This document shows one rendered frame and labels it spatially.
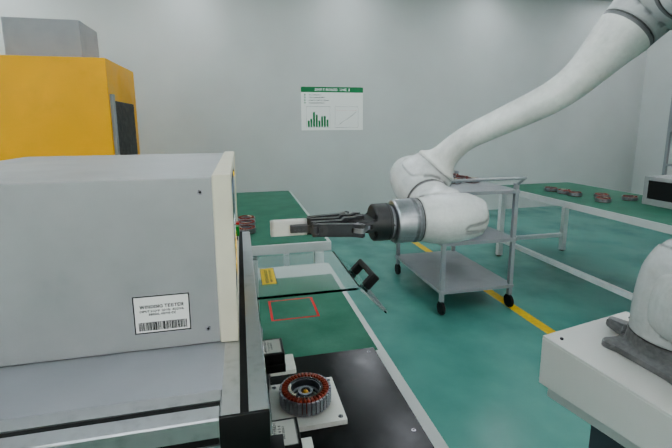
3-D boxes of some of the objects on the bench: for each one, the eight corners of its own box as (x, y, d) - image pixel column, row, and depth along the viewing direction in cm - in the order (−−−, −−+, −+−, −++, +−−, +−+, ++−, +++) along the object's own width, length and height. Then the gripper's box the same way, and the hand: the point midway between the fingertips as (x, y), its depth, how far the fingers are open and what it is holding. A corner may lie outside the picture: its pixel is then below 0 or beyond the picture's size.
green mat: (331, 274, 176) (331, 274, 176) (377, 349, 117) (377, 348, 117) (85, 296, 155) (85, 295, 155) (-8, 400, 96) (-8, 399, 96)
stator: (320, 380, 98) (320, 366, 97) (339, 410, 87) (339, 394, 87) (274, 392, 93) (273, 377, 93) (287, 425, 83) (287, 408, 83)
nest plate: (331, 381, 99) (331, 376, 99) (347, 424, 85) (347, 418, 85) (268, 390, 96) (268, 385, 96) (273, 436, 82) (273, 431, 81)
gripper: (401, 248, 78) (273, 258, 73) (378, 231, 91) (268, 238, 85) (402, 209, 77) (272, 216, 72) (379, 197, 89) (267, 202, 84)
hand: (288, 227), depth 79 cm, fingers closed
